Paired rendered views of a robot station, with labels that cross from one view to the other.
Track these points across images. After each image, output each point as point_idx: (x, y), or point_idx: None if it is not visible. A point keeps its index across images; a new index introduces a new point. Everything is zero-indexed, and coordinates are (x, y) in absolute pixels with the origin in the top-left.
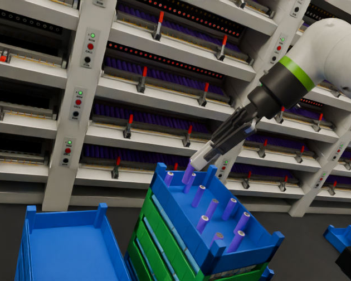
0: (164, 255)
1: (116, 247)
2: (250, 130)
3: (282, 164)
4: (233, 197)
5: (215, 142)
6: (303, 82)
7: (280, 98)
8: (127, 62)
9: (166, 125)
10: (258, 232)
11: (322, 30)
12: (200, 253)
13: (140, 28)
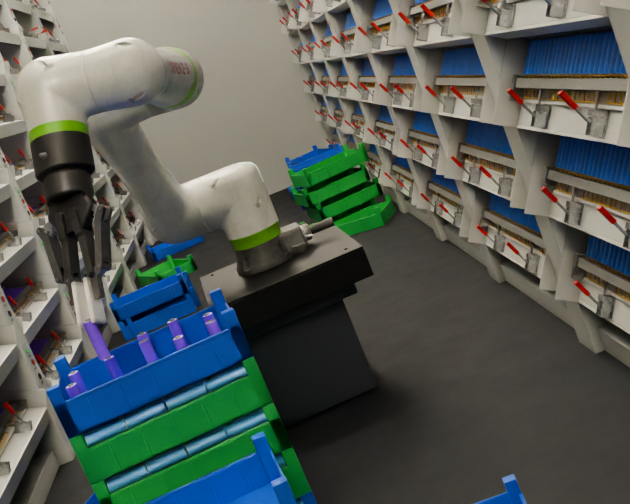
0: (192, 448)
1: (167, 494)
2: (108, 211)
3: None
4: (129, 344)
5: (86, 270)
6: (85, 131)
7: (89, 162)
8: None
9: None
10: (196, 325)
11: (50, 74)
12: (226, 349)
13: None
